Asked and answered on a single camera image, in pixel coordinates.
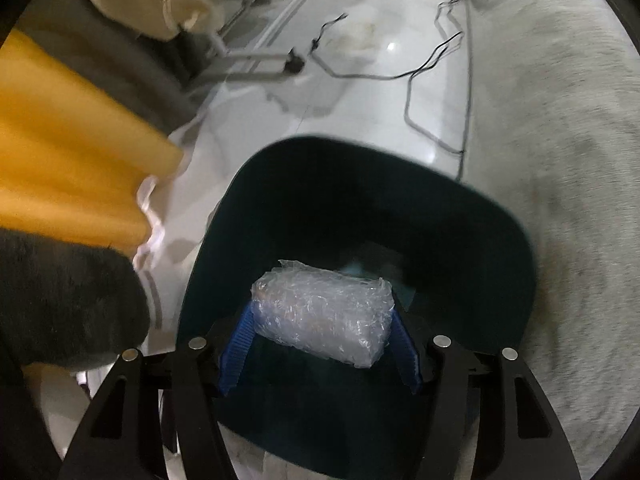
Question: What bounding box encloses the pink printed blanket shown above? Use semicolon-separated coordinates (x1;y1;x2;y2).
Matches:
457;0;640;466

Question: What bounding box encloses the clear bubble wrap bundle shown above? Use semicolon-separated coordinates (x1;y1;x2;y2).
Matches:
250;259;396;370

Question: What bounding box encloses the black cable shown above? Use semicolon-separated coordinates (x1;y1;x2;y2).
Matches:
310;0;473;181

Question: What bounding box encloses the white metal clothes rack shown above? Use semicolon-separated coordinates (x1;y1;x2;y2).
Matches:
192;10;306;91

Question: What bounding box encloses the dark teal waste bin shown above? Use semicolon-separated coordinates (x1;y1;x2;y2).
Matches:
176;134;538;480

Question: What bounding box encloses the dark fuzzy cloth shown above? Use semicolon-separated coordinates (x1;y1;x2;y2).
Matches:
0;230;153;368

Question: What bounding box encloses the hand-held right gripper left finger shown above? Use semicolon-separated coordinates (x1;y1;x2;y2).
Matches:
57;305;258;480

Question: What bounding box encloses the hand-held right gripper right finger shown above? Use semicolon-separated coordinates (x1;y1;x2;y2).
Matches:
390;307;583;480

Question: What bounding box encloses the white sheer cloth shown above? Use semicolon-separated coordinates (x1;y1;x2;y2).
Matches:
132;110;211;271

